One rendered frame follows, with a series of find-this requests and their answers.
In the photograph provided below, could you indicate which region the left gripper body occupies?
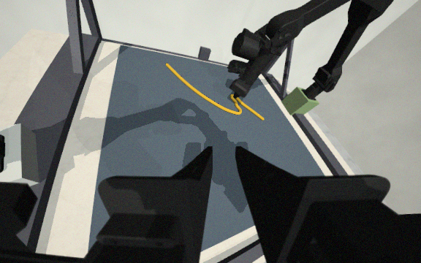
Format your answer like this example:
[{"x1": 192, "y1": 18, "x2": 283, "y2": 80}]
[{"x1": 230, "y1": 60, "x2": 264, "y2": 98}]

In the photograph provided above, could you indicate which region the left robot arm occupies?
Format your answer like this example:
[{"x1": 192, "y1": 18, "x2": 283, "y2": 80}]
[{"x1": 232, "y1": 0, "x2": 394, "y2": 101}]

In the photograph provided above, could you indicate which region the yellow rope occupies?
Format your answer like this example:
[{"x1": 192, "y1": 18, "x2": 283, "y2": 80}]
[{"x1": 166, "y1": 64, "x2": 264, "y2": 121}]

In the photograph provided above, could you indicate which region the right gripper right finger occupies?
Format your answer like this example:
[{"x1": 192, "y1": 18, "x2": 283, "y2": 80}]
[{"x1": 235, "y1": 146, "x2": 390, "y2": 263}]

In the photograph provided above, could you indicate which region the blue-grey mat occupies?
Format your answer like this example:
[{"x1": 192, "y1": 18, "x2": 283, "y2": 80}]
[{"x1": 88, "y1": 45, "x2": 325, "y2": 252}]

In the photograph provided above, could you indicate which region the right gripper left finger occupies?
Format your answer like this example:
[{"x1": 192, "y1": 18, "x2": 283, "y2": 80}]
[{"x1": 98, "y1": 146, "x2": 213, "y2": 263}]

